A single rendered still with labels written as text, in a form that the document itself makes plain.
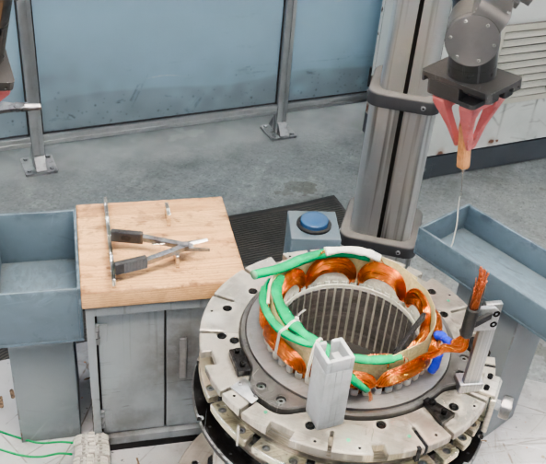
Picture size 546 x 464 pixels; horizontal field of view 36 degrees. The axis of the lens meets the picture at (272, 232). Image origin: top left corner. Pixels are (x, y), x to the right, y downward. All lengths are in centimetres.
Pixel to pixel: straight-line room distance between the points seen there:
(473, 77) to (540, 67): 242
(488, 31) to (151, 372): 59
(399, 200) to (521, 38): 202
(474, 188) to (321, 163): 61
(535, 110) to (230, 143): 123
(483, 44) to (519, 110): 257
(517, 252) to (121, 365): 56
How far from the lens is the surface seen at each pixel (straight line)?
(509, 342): 115
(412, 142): 128
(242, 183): 320
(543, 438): 132
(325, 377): 77
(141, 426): 119
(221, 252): 106
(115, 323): 105
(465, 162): 108
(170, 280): 102
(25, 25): 305
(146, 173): 324
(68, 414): 119
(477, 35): 91
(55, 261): 119
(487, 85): 100
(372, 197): 134
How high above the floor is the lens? 171
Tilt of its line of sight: 35 degrees down
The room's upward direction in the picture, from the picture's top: 5 degrees clockwise
